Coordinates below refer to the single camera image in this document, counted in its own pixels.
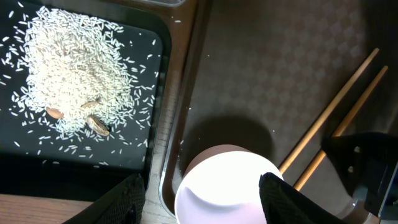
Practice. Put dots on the wooden chopstick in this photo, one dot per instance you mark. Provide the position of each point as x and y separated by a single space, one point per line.
326 113
340 129

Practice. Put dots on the wooden chopstick left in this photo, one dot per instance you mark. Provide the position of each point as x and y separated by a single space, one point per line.
326 113

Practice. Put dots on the wooden chopstick right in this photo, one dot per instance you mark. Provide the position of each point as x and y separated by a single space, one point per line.
340 129

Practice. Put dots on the white rice pile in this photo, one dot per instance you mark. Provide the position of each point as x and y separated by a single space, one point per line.
59 66

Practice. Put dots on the pink bowl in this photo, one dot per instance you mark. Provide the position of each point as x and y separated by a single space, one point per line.
221 185

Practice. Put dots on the brown nut shell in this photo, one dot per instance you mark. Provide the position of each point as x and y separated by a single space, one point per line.
96 125

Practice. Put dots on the black plastic tray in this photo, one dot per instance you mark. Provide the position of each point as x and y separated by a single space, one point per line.
38 177

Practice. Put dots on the clear plastic bin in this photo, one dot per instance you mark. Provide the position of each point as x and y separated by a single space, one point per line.
166 3

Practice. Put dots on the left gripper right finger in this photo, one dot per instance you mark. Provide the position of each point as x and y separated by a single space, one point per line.
282 204

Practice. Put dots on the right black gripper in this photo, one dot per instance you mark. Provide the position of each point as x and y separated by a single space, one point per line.
367 167

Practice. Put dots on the dark brown serving tray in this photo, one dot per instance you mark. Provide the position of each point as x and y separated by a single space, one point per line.
264 71

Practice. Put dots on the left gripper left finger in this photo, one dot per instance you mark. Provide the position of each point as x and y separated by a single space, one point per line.
123 204

